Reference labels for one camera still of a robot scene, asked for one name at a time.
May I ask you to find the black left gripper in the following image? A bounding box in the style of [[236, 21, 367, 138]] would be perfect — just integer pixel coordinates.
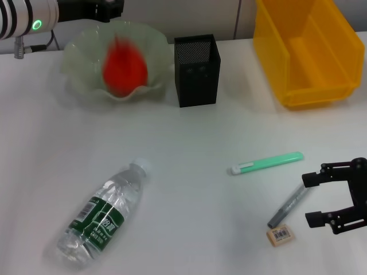
[[57, 0, 124, 23]]

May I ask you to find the green pen with white clip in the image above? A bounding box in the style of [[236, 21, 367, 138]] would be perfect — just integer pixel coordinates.
[[229, 151, 304, 176]]

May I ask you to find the beige eraser with barcode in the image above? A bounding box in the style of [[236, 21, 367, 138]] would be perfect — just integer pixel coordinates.
[[266, 225, 295, 246]]

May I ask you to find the yellow plastic storage bin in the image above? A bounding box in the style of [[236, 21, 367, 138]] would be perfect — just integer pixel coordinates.
[[252, 0, 365, 111]]

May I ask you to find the grey marker pen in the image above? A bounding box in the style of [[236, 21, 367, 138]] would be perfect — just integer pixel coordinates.
[[267, 183, 312, 229]]

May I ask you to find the clear green-label water bottle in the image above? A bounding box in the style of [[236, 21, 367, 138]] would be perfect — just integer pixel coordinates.
[[42, 156, 152, 270]]

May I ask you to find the orange fruit with stem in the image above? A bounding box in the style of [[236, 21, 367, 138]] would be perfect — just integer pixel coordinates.
[[102, 33, 150, 97]]

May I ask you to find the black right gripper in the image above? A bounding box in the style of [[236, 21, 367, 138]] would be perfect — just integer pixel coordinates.
[[301, 156, 367, 235]]

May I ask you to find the black mesh pen holder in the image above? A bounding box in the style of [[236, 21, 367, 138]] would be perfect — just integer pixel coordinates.
[[174, 33, 221, 108]]

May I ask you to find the translucent green wavy fruit plate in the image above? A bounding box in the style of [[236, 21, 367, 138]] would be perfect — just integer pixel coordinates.
[[59, 19, 170, 104]]

